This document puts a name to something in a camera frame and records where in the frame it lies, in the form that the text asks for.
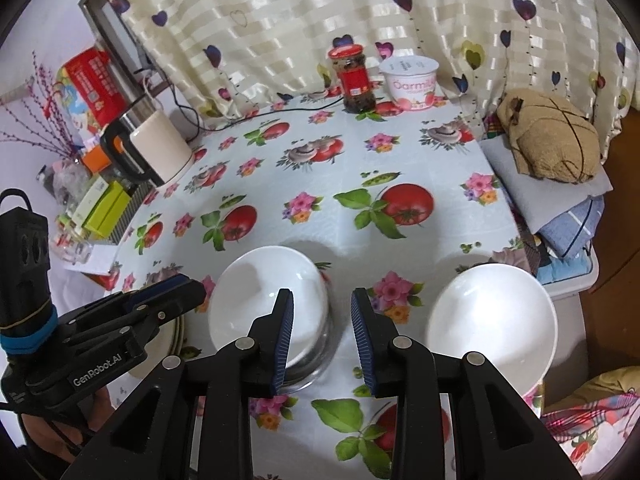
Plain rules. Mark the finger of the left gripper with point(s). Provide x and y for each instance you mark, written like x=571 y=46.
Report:
x=161 y=291
x=150 y=309

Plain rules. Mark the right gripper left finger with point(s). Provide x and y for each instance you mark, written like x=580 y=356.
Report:
x=193 y=416

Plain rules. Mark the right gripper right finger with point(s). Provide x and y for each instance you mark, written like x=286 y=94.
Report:
x=496 y=434

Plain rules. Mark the small beige plate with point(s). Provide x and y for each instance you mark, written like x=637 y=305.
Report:
x=168 y=342

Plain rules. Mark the white bowl blue stripe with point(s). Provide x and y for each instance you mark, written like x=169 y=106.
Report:
x=249 y=287
x=504 y=313

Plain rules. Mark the stainless steel bowl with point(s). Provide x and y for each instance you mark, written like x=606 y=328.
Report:
x=317 y=360

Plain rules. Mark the person's left hand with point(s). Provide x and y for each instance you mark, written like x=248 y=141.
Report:
x=60 y=439

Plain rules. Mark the striped black white tray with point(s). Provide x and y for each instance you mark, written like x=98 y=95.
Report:
x=136 y=201

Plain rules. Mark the clear glass mug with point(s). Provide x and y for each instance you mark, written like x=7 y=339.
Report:
x=71 y=248

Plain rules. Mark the lime green box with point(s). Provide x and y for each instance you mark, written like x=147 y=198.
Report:
x=108 y=210

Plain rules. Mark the white green flat box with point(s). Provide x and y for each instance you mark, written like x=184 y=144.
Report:
x=97 y=188

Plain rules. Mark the white electric kettle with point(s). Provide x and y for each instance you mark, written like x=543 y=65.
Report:
x=144 y=145

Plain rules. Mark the orange box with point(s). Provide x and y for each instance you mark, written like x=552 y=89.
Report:
x=96 y=160

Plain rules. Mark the clear plastic bag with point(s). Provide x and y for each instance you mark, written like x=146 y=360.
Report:
x=67 y=181

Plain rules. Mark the wooden cabinet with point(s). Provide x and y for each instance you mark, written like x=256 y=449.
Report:
x=611 y=306

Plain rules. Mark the red snack box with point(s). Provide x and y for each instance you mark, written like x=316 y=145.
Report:
x=89 y=74

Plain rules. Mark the fruit print tablecloth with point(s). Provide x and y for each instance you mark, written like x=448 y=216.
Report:
x=397 y=203

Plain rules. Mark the purple dried flower branches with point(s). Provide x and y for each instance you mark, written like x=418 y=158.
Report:
x=38 y=119

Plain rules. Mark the folded blue grey cloths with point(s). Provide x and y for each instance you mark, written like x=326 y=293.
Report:
x=565 y=215

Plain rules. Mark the heart pattern curtain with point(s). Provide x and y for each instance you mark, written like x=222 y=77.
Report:
x=230 y=57

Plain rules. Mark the red lid sauce jar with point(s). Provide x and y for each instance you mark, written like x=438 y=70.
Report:
x=349 y=64

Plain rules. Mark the burlap sack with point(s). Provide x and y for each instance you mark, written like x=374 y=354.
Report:
x=549 y=137

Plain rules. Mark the white yogurt tub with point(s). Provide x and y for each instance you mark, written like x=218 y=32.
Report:
x=411 y=81

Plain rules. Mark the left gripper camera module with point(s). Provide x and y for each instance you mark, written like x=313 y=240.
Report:
x=28 y=315

